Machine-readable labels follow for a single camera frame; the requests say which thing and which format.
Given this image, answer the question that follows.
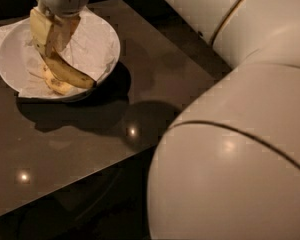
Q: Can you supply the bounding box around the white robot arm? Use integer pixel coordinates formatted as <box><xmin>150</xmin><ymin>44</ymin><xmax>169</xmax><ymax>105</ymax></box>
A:
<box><xmin>147</xmin><ymin>0</ymin><xmax>300</xmax><ymax>240</ymax></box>

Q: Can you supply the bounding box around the white paper liner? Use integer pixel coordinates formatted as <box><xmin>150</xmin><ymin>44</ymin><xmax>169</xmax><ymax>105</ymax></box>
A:
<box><xmin>19</xmin><ymin>8</ymin><xmax>120</xmax><ymax>99</ymax></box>

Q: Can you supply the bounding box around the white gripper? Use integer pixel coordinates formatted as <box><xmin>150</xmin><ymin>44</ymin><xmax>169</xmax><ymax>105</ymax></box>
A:
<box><xmin>30</xmin><ymin>0</ymin><xmax>89</xmax><ymax>56</ymax></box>

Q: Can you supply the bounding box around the yellow banana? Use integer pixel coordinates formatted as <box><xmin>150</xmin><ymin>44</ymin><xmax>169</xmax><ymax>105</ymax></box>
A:
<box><xmin>43</xmin><ymin>51</ymin><xmax>95</xmax><ymax>89</ymax></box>
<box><xmin>42</xmin><ymin>65</ymin><xmax>74</xmax><ymax>95</ymax></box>

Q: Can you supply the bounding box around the white bowl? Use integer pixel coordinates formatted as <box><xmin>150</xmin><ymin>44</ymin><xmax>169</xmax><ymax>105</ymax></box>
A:
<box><xmin>0</xmin><ymin>8</ymin><xmax>120</xmax><ymax>100</ymax></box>

